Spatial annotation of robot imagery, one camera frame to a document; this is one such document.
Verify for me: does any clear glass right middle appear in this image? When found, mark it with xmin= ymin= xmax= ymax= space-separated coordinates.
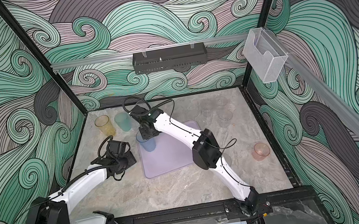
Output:
xmin=217 ymin=109 xmax=233 ymax=128

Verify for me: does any aluminium rail back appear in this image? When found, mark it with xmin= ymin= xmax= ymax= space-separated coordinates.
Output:
xmin=50 ymin=33 xmax=248 ymax=71

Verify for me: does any clear glass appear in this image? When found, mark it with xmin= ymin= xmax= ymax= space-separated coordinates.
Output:
xmin=217 ymin=109 xmax=233 ymax=128
xmin=213 ymin=96 xmax=229 ymax=110

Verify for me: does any black corner frame post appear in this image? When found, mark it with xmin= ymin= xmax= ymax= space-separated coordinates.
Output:
xmin=227 ymin=0 xmax=308 ymax=88
xmin=0 ymin=0 xmax=88 ymax=116

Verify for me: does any teal frosted tall glass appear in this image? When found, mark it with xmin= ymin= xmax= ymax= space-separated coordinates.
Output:
xmin=114 ymin=112 xmax=132 ymax=132

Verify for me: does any clear glass back right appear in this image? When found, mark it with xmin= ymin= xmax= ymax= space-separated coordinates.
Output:
xmin=213 ymin=96 xmax=229 ymax=110

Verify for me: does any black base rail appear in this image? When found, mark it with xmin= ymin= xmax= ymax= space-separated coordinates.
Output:
xmin=113 ymin=186 xmax=315 ymax=224

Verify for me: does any black corner frame post right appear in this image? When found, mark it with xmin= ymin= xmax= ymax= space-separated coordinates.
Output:
xmin=227 ymin=0 xmax=308 ymax=88

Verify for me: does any aluminium rail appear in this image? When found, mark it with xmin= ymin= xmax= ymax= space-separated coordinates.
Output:
xmin=282 ymin=42 xmax=359 ymax=223
xmin=50 ymin=33 xmax=248 ymax=71

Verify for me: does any yellow transparent tall glass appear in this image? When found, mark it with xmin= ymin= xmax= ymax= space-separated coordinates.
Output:
xmin=94 ymin=115 xmax=116 ymax=137

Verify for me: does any black corner frame post left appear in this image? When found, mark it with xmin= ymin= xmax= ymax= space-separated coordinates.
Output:
xmin=0 ymin=0 xmax=88 ymax=116

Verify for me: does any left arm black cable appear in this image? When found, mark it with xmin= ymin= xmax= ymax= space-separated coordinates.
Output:
xmin=0 ymin=134 xmax=129 ymax=224

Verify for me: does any lilac plastic tray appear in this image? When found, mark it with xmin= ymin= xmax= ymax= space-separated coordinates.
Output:
xmin=137 ymin=133 xmax=193 ymax=179

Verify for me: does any black perforated wall box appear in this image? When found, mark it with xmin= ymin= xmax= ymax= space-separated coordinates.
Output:
xmin=132 ymin=43 xmax=208 ymax=74

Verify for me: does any pink transparent short glass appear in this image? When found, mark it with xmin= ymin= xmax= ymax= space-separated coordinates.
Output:
xmin=252 ymin=142 xmax=271 ymax=161

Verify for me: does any blue transparent tall glass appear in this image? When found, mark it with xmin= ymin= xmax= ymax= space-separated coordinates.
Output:
xmin=136 ymin=131 xmax=156 ymax=152

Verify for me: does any aluminium rail right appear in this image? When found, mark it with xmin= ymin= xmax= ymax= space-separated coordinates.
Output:
xmin=282 ymin=42 xmax=359 ymax=223

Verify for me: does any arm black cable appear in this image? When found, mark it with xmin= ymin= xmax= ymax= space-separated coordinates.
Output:
xmin=0 ymin=134 xmax=129 ymax=224
xmin=121 ymin=89 xmax=178 ymax=129

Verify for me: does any clear acrylic wall holder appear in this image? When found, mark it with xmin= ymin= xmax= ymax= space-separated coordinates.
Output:
xmin=243 ymin=27 xmax=288 ymax=84

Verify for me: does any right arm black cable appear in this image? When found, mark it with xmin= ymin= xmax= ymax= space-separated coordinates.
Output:
xmin=121 ymin=89 xmax=178 ymax=129

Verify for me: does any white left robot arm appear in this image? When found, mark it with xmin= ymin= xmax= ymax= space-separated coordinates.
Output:
xmin=25 ymin=137 xmax=136 ymax=224

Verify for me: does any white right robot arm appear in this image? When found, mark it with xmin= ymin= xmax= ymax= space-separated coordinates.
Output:
xmin=123 ymin=99 xmax=259 ymax=216

